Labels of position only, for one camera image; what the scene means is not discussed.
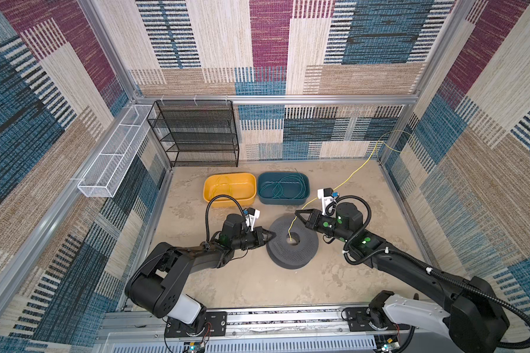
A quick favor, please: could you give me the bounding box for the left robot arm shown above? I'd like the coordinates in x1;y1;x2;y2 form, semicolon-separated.
125;194;276;329

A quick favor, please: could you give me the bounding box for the dark grey perforated spool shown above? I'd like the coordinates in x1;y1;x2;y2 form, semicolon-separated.
266;214;319;270

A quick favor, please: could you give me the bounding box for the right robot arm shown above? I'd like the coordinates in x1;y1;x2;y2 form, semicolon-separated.
294;194;530;352

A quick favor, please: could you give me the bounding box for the yellow plastic bin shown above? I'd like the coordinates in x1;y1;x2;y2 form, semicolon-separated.
203;173;257;207

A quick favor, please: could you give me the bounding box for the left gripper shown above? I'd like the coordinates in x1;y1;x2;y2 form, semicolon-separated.
230;227;275;252

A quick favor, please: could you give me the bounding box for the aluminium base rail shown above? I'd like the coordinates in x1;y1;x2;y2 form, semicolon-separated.
92;303;458;352

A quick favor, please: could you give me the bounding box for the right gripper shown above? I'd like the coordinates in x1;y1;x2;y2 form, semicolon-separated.
294;208;350;244

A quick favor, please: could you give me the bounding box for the teal plastic bin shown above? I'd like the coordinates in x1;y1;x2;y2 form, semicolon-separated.
257;171;311;206

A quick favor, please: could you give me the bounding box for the yellow cable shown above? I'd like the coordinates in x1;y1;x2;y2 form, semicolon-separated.
286;129;414;243

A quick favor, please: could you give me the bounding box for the white wire mesh basket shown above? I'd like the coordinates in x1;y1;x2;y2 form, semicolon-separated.
78;104;151;198

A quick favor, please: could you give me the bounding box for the black wire mesh shelf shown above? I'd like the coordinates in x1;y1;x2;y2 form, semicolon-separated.
147;100;240;167

